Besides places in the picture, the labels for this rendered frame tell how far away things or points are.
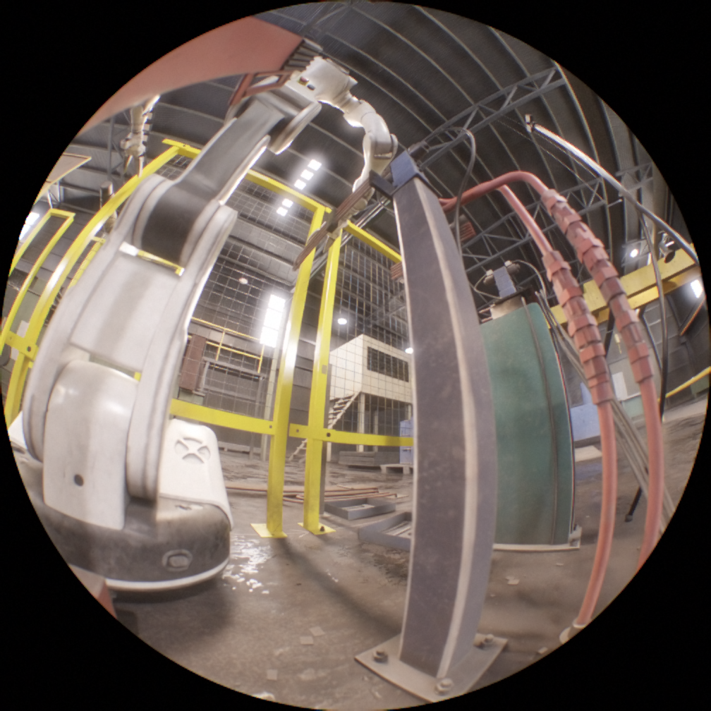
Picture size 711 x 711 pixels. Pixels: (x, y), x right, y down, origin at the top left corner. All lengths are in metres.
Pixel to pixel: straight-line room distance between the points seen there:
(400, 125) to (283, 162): 5.08
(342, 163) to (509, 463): 11.21
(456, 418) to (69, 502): 0.49
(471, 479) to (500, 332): 0.70
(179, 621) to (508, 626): 0.52
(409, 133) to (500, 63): 5.20
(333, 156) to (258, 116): 10.58
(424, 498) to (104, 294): 0.54
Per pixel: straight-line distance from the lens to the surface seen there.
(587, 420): 6.13
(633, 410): 7.79
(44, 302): 1.20
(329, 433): 1.02
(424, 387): 0.29
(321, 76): 1.06
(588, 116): 4.20
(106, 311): 0.44
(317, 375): 1.05
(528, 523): 0.84
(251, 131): 0.68
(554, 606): 0.58
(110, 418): 0.37
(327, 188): 11.73
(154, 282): 0.48
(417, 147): 0.80
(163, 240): 0.50
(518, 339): 0.87
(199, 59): 0.23
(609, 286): 0.38
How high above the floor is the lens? 0.34
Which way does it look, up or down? 24 degrees up
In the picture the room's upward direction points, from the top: 2 degrees clockwise
